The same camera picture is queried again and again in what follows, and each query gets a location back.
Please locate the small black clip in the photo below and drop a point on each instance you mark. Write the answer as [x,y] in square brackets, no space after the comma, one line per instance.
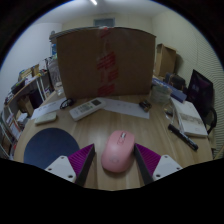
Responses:
[145,105]

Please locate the pink computer mouse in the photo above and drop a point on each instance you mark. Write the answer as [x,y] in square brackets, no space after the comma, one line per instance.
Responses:
[117,151]

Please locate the white printed paper sheet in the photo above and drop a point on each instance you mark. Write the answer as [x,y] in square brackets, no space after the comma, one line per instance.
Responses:
[46,108]

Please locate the black office chair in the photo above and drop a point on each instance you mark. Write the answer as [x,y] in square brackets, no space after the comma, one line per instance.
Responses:
[213,121]

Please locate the white open book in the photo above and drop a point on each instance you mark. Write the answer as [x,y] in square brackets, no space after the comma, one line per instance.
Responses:
[190,116]

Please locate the black bag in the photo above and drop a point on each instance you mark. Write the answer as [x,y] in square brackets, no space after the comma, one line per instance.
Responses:
[177,82]

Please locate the white remote control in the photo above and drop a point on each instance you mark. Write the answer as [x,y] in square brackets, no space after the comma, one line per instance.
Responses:
[86,109]

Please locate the cream flat case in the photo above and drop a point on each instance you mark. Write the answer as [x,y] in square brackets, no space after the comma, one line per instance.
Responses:
[45,118]

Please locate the blue white display cabinet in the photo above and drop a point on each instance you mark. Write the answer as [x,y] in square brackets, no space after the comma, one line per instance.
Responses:
[53,48]

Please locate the clear plastic jar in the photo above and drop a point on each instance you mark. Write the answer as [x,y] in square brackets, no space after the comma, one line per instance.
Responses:
[55,75]

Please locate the black monitor screen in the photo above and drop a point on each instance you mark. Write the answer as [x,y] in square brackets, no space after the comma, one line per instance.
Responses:
[200,91]

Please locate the cluttered shelf unit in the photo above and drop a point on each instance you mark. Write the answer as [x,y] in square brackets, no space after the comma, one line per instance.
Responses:
[13,106]

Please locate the blue book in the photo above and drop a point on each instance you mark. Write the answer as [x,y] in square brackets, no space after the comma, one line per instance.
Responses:
[178,95]

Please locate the tall brown cardboard box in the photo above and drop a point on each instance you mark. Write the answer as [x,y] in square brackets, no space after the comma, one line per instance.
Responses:
[166,60]

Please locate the clear round container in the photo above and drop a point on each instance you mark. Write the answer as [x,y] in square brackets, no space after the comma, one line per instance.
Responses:
[161,95]

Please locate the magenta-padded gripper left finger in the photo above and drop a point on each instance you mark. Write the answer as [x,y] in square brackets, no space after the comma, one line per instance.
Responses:
[59,166]

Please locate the black marker pen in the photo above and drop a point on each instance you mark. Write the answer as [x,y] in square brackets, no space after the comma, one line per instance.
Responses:
[182,136]

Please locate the large brown cardboard box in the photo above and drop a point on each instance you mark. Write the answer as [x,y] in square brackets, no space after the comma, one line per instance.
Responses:
[80,63]

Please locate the grey flat panel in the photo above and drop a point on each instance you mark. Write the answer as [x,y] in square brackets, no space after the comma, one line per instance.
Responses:
[73,31]

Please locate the dark blue mouse pad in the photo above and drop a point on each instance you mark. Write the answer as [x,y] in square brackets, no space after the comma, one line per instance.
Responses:
[48,146]

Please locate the ceiling light strip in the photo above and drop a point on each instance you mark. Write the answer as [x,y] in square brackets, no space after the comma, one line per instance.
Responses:
[93,2]

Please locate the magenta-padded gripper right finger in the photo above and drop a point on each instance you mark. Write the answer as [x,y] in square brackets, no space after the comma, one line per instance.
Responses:
[168,165]

